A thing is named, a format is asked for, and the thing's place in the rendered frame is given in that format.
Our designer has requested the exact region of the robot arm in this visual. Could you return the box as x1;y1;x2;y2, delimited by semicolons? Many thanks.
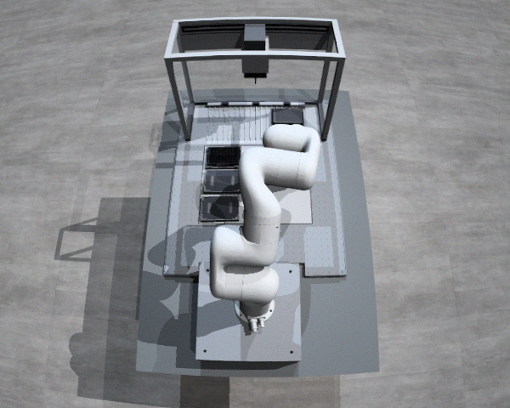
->
210;124;320;332

